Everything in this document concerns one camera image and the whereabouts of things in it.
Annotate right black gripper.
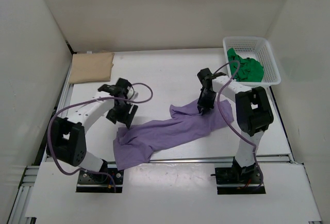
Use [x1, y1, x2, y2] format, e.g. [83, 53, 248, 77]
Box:
[197, 89, 217, 114]

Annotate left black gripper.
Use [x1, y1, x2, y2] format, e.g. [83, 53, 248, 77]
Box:
[106, 100, 138, 128]

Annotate purple t shirt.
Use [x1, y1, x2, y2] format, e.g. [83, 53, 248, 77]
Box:
[113, 100, 227, 170]

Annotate beige t shirt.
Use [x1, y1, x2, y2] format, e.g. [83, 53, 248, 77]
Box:
[69, 52, 114, 84]

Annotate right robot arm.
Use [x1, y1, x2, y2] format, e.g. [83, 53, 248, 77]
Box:
[197, 73, 274, 183]

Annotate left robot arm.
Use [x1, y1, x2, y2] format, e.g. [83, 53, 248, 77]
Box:
[47, 87, 138, 183]

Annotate green t shirt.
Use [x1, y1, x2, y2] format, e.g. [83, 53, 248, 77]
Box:
[227, 48, 264, 82]

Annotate white plastic basket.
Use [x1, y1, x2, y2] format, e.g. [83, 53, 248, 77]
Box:
[223, 36, 281, 88]

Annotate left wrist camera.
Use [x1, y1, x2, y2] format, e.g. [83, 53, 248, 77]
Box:
[97, 78, 138, 100]

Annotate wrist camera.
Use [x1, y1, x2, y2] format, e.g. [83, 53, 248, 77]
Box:
[97, 78, 138, 100]
[197, 68, 226, 90]

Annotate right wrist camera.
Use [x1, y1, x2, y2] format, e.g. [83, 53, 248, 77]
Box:
[197, 68, 226, 90]

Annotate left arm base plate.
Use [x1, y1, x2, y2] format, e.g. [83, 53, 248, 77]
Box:
[76, 168, 124, 194]

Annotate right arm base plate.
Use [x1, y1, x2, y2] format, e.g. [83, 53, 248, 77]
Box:
[210, 167, 266, 195]

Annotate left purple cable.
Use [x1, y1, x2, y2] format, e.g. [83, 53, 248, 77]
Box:
[49, 82, 154, 191]

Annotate aluminium frame rail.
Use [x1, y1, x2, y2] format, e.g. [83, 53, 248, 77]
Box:
[7, 66, 72, 223]

